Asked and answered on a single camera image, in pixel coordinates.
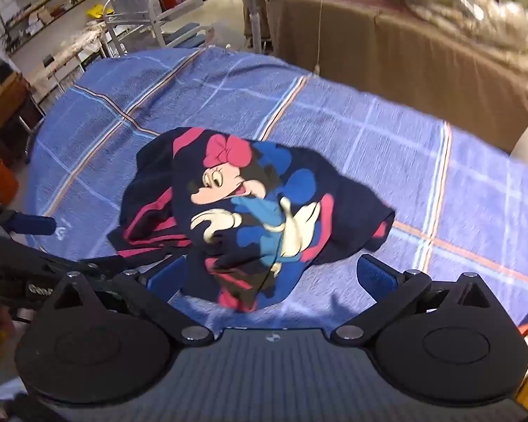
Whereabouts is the navy Minnie Mouse shirt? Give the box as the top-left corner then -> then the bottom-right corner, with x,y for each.
107,127 -> 395,313

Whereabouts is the blue plaid bedsheet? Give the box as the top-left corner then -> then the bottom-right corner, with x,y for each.
24,48 -> 528,324

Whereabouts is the wooden side table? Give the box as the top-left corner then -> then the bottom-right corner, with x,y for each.
0,72 -> 45,166

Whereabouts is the brown covered bed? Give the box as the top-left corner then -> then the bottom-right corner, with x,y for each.
256,0 -> 528,152

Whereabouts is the beige crumpled duvet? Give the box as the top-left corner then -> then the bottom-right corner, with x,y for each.
394,0 -> 528,75

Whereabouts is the grey metal pole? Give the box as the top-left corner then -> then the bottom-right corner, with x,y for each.
249,0 -> 262,55

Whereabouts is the white metal bed frame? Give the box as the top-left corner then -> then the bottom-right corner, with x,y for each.
102,0 -> 213,56

